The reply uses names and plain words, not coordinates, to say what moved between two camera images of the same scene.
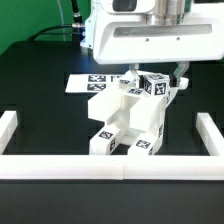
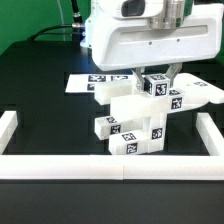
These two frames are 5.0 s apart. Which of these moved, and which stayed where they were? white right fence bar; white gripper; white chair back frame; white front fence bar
Moved: white chair back frame
Stayed: white right fence bar; white gripper; white front fence bar
